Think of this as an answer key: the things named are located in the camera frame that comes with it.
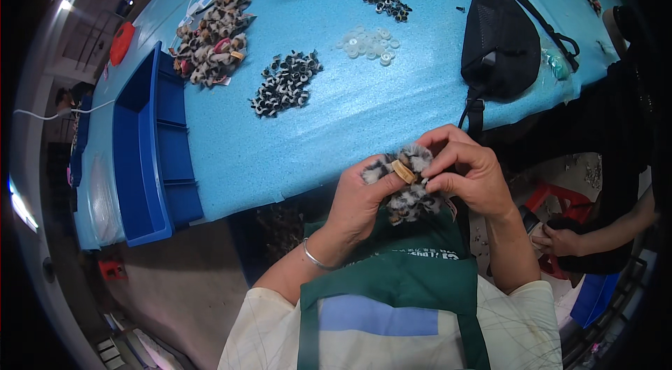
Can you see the leopard print plush toy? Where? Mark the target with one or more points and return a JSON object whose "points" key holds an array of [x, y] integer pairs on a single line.
{"points": [[407, 181]]}

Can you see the person's left hand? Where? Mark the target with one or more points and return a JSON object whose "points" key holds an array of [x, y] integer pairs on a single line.
{"points": [[357, 202]]}

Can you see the pile of black white eyes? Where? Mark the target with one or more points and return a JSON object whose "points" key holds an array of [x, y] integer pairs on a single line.
{"points": [[286, 84]]}

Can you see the small clear plastic bag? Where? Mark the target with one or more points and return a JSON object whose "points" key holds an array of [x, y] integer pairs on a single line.
{"points": [[556, 63]]}

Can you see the red round plastic lid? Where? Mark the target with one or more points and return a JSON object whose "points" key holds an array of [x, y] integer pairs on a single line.
{"points": [[122, 43]]}

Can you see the pile of leopard plush toys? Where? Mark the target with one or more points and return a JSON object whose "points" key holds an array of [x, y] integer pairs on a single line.
{"points": [[212, 42]]}

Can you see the blue plastic bin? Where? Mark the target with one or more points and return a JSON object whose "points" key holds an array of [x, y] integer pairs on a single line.
{"points": [[152, 144]]}

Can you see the black mesh bag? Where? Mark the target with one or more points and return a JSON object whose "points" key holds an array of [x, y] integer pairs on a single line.
{"points": [[498, 42]]}

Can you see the person's body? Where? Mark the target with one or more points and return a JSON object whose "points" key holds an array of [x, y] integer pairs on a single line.
{"points": [[393, 307]]}

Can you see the pile of clear plastic washers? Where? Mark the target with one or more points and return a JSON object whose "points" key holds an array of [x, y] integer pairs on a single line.
{"points": [[370, 44]]}

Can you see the small red plastic stool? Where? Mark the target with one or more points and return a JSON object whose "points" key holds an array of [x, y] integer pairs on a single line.
{"points": [[112, 269]]}

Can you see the blue plastic crate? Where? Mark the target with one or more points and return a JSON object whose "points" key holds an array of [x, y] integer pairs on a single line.
{"points": [[593, 299]]}

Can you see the pile of black toy eyes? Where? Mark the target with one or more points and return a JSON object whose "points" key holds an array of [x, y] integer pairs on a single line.
{"points": [[388, 1]]}

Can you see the person's right hand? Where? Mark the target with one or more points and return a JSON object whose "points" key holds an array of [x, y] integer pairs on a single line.
{"points": [[472, 175]]}

